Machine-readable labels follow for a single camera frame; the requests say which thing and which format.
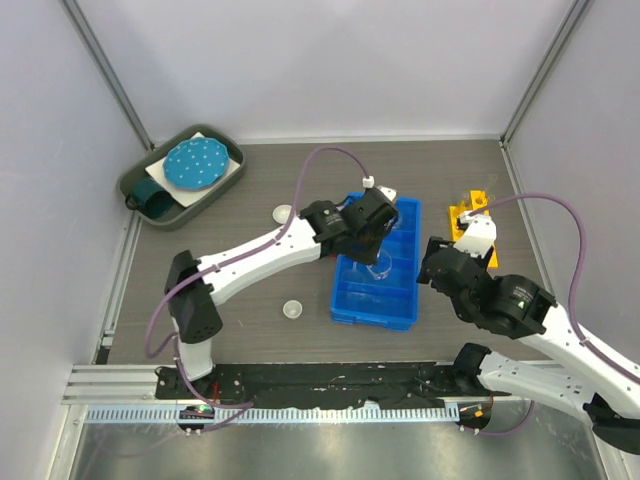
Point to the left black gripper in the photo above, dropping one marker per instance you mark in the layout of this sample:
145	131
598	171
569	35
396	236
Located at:
371	256

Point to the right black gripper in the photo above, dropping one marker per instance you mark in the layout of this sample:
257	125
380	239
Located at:
484	261

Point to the clear glass beaker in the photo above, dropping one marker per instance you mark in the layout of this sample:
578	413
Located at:
382	267

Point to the yellow test tube rack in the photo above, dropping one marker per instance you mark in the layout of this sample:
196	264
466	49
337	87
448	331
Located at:
478	205

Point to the blue divided plastic bin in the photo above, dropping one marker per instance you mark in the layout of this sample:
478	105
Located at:
391	303

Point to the thin clear test tube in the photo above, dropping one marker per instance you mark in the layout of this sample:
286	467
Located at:
489	188

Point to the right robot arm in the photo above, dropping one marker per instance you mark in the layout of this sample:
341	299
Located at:
598	386

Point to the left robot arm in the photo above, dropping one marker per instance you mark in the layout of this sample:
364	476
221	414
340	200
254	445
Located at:
197	287

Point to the small white ceramic dish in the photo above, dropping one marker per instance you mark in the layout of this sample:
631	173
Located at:
282	213

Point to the small translucent plastic cup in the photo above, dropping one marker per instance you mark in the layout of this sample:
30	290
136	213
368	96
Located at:
292	309

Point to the white square board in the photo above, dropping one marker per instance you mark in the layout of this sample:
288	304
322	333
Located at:
187	198

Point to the blue dotted plate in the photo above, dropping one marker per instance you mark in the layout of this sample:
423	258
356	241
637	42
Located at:
196	163

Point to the dark green mug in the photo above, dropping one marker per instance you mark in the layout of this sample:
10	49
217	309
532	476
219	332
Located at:
149	198

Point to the grey-green plastic tray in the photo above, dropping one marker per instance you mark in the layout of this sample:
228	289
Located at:
178	216

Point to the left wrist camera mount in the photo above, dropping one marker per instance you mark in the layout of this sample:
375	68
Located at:
369	182

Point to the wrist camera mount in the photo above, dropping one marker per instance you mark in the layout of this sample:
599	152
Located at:
369	182
479	233

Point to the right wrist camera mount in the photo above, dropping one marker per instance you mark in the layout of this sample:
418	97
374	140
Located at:
479	233

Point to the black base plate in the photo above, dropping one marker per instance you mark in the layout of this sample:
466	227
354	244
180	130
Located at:
337	386

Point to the right aluminium frame post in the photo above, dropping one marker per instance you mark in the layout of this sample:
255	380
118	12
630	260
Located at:
575	15

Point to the aluminium frame post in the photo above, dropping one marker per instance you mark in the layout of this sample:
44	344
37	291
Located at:
575	15
101	61

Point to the white slotted cable duct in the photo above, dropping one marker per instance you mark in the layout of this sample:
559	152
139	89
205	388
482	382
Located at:
200	414

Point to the left aluminium frame post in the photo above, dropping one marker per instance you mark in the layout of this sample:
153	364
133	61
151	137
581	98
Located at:
101	61

